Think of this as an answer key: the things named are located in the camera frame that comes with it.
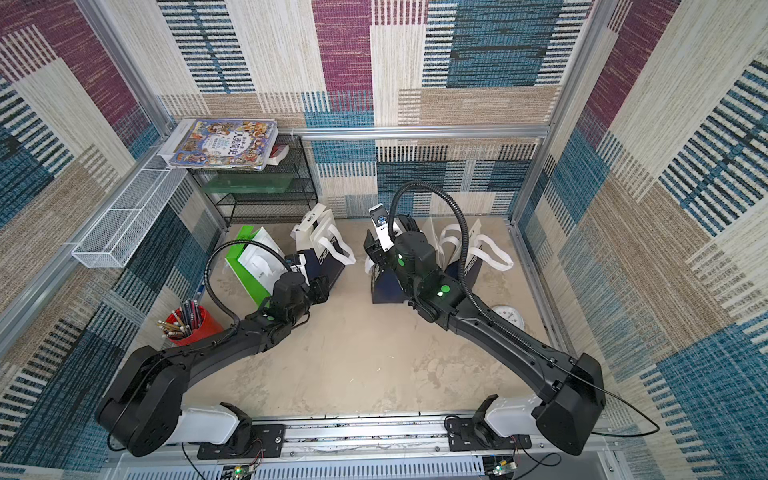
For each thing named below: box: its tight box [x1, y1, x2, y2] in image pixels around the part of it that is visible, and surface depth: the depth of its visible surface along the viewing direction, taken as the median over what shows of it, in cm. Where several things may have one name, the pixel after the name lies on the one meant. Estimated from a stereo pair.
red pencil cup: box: [165, 305, 224, 347], surface depth 81 cm
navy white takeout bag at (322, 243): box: [290, 203, 357, 288], surface depth 87 cm
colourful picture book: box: [169, 119, 279, 171], surface depth 81 cm
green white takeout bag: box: [225, 225, 287, 306], surface depth 82 cm
